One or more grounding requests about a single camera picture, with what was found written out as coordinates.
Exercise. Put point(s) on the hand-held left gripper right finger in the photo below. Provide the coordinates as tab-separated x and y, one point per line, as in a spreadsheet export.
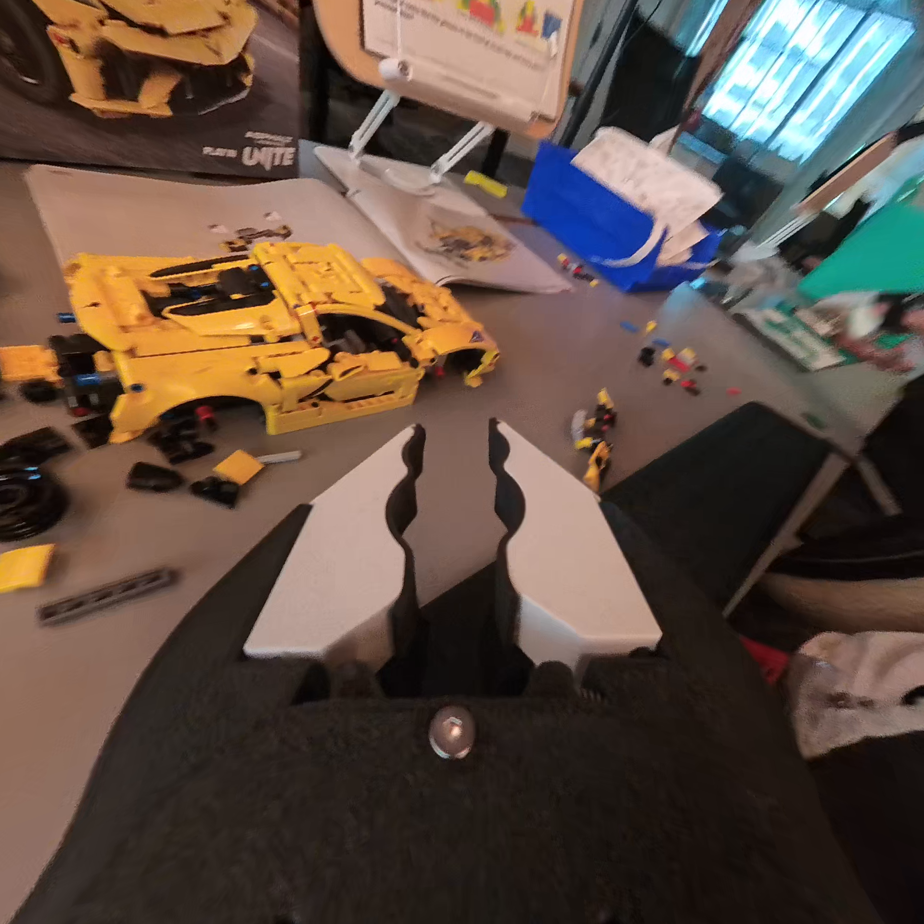
577	577

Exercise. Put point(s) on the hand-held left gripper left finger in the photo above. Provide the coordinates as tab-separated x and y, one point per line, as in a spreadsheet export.
332	577

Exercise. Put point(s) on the yellow black brick subassembly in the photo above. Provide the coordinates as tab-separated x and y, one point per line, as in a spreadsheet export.
599	462

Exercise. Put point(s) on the yellow brick sports car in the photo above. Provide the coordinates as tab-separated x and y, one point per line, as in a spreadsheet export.
216	346

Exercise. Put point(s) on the grey brick axle pin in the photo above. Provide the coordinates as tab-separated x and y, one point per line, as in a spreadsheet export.
280	457

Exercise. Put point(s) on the yellow flat brick tile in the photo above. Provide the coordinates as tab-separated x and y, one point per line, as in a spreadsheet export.
238	468

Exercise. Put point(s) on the black brick piece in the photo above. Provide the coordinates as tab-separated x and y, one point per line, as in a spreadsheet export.
155	478
214	492

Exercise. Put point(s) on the long black brick beam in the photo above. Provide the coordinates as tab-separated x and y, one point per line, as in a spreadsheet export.
108	595

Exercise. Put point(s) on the scatter of small bricks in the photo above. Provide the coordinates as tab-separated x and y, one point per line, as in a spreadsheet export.
682	357

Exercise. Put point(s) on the person's fleece jacket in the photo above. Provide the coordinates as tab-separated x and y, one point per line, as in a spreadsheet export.
852	686

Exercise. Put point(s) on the yellow curved brick panel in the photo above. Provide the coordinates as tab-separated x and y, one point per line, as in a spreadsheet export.
25	569

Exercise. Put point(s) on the large black toy tyre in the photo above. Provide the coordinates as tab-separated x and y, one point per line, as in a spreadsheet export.
29	505

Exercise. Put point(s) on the green white booklet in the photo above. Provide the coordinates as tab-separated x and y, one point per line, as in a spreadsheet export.
787	336

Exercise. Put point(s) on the black brick wheel arch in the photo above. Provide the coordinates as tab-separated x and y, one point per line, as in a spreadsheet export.
36	444

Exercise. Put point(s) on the blue plastic bin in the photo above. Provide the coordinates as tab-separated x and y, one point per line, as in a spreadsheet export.
577	209

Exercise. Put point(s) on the yellow black rear section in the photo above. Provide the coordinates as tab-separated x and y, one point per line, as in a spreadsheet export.
29	364

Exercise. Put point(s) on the white papers bundle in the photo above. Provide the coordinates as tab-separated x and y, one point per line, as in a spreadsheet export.
650	180

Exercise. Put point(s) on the yellow brick block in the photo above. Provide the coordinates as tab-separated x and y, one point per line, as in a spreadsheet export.
485	183

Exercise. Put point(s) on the open white instruction booklet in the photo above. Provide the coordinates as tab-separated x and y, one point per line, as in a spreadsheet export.
144	216

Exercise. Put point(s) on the green plastic container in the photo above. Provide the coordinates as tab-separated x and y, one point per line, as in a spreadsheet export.
866	252

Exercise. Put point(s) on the black car picture box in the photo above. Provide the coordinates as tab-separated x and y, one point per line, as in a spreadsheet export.
216	86

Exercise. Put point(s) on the wooden book stand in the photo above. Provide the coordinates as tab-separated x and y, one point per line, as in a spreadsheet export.
339	72

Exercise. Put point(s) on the colourful printed sheet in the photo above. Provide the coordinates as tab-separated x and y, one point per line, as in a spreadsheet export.
447	65

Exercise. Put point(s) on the black chair grey frame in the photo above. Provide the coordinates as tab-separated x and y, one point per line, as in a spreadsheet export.
707	491

